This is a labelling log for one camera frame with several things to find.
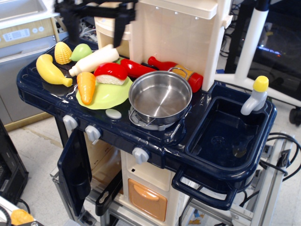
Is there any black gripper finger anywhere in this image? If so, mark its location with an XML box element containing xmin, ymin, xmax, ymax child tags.
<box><xmin>61</xmin><ymin>9</ymin><xmax>79</xmax><ymax>45</ymax></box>
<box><xmin>113</xmin><ymin>13</ymin><xmax>130</xmax><ymax>48</ymax></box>

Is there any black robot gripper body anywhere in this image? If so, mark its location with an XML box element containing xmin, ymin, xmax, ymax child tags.
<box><xmin>54</xmin><ymin>0</ymin><xmax>138</xmax><ymax>24</ymax></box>

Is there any yellow toy banana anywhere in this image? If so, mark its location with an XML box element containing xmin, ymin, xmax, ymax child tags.
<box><xmin>36</xmin><ymin>54</ymin><xmax>73</xmax><ymax>87</ymax></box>

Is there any stainless steel pot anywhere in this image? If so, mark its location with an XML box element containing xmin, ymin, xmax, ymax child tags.
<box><xmin>128</xmin><ymin>71</ymin><xmax>192</xmax><ymax>125</ymax></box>

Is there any green toy pear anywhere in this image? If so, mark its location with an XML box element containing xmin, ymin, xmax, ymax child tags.
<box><xmin>69</xmin><ymin>43</ymin><xmax>93</xmax><ymax>62</ymax></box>

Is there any cream toy bottle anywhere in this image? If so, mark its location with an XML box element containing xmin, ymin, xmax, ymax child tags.
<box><xmin>69</xmin><ymin>44</ymin><xmax>119</xmax><ymax>77</ymax></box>

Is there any yellow toy corn cob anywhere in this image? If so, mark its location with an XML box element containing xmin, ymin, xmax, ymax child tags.
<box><xmin>55</xmin><ymin>42</ymin><xmax>72</xmax><ymax>65</ymax></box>

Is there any red toy chili pepper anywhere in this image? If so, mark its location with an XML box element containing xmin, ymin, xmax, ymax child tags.
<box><xmin>115</xmin><ymin>58</ymin><xmax>157</xmax><ymax>78</ymax></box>

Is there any red white toy sushi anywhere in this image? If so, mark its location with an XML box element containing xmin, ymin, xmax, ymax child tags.
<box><xmin>94</xmin><ymin>63</ymin><xmax>128</xmax><ymax>85</ymax></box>

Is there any orange toy carrot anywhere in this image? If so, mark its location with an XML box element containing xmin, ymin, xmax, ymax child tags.
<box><xmin>77</xmin><ymin>72</ymin><xmax>96</xmax><ymax>105</ymax></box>

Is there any cream toy kitchen tower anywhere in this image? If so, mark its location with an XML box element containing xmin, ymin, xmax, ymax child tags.
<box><xmin>92</xmin><ymin>0</ymin><xmax>234</xmax><ymax>92</ymax></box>

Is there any light green toy plate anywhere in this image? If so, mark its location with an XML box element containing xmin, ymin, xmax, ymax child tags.
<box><xmin>76</xmin><ymin>77</ymin><xmax>133</xmax><ymax>110</ymax></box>

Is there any grey oval button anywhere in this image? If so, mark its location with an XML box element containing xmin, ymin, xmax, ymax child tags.
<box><xmin>105</xmin><ymin>109</ymin><xmax>122</xmax><ymax>120</ymax></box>

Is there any red toy ketchup bottle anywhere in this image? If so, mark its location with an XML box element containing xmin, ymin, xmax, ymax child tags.
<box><xmin>148</xmin><ymin>56</ymin><xmax>203</xmax><ymax>93</ymax></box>

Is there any left grey stove knob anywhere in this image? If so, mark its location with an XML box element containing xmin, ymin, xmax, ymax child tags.
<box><xmin>63</xmin><ymin>115</ymin><xmax>78</xmax><ymax>131</ymax></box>

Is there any grey stove knob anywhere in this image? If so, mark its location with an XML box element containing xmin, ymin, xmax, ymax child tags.
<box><xmin>85</xmin><ymin>125</ymin><xmax>101</xmax><ymax>145</ymax></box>
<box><xmin>132</xmin><ymin>147</ymin><xmax>149</xmax><ymax>165</ymax></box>
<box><xmin>63</xmin><ymin>115</ymin><xmax>78</xmax><ymax>131</ymax></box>

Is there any middle grey stove knob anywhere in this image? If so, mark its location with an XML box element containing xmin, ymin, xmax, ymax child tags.
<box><xmin>85</xmin><ymin>125</ymin><xmax>101</xmax><ymax>145</ymax></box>

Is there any right grey stove knob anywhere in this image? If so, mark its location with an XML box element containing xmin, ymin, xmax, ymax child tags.
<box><xmin>132</xmin><ymin>147</ymin><xmax>149</xmax><ymax>165</ymax></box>

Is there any navy oven door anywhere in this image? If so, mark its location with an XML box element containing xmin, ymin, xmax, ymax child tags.
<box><xmin>57</xmin><ymin>129</ymin><xmax>92</xmax><ymax>217</ymax></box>

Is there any navy toy kitchen counter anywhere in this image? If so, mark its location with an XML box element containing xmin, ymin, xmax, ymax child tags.
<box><xmin>16</xmin><ymin>35</ymin><xmax>277</xmax><ymax>211</ymax></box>

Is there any grey yellow toy faucet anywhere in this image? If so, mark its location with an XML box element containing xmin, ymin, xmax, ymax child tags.
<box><xmin>240</xmin><ymin>75</ymin><xmax>269</xmax><ymax>115</ymax></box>

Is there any black computer case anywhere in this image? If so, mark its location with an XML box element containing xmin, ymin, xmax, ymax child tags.
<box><xmin>0</xmin><ymin>123</ymin><xmax>29</xmax><ymax>204</ymax></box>

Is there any orange toy drawer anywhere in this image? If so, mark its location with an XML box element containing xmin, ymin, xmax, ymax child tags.
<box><xmin>128</xmin><ymin>179</ymin><xmax>167</xmax><ymax>222</ymax></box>

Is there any black caster wheel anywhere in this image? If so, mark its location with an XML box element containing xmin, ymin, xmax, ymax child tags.
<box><xmin>289</xmin><ymin>107</ymin><xmax>301</xmax><ymax>126</ymax></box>

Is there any yellow object bottom left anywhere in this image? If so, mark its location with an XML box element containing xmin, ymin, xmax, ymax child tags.
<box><xmin>10</xmin><ymin>209</ymin><xmax>34</xmax><ymax>226</ymax></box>

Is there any white stand frame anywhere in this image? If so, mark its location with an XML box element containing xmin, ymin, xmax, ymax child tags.
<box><xmin>215</xmin><ymin>0</ymin><xmax>301</xmax><ymax>108</ymax></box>

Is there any black oven door handle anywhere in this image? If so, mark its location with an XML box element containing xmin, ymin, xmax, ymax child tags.
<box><xmin>95</xmin><ymin>181</ymin><xmax>122</xmax><ymax>216</ymax></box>

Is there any black cable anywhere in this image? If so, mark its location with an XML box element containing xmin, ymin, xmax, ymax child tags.
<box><xmin>257</xmin><ymin>132</ymin><xmax>301</xmax><ymax>182</ymax></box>

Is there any aluminium frame cart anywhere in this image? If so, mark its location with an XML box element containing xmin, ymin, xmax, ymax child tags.
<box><xmin>51</xmin><ymin>134</ymin><xmax>295</xmax><ymax>226</ymax></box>

